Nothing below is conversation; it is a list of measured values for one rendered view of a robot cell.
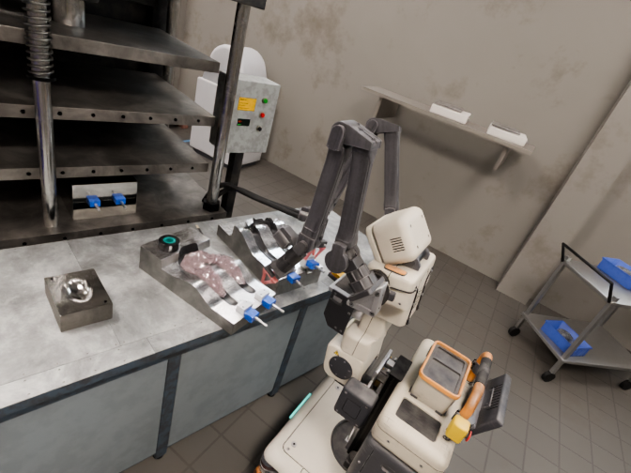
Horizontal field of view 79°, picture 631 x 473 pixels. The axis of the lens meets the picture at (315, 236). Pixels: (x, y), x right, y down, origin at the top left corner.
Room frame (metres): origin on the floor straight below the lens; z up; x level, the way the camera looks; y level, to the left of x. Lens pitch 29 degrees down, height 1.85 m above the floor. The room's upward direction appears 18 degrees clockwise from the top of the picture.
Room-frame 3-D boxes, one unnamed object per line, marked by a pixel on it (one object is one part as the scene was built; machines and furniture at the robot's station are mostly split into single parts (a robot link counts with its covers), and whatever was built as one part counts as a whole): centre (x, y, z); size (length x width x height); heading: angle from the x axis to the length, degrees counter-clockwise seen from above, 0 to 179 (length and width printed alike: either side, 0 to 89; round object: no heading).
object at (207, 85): (4.61, 1.42, 0.66); 0.78 x 0.61 x 1.33; 66
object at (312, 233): (1.10, 0.01, 1.40); 0.11 x 0.06 x 0.43; 157
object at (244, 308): (1.07, 0.13, 0.86); 0.13 x 0.05 x 0.05; 68
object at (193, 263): (1.22, 0.35, 0.90); 0.26 x 0.18 x 0.08; 68
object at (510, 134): (3.55, -1.29, 1.46); 0.34 x 0.33 x 0.09; 66
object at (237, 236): (1.55, 0.20, 0.87); 0.50 x 0.26 x 0.14; 51
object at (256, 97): (2.16, 0.60, 0.74); 0.30 x 0.22 x 1.47; 141
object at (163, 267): (1.22, 0.36, 0.86); 0.50 x 0.26 x 0.11; 68
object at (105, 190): (1.64, 1.16, 0.87); 0.50 x 0.27 x 0.17; 51
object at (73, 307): (0.91, 0.69, 0.84); 0.20 x 0.15 x 0.07; 51
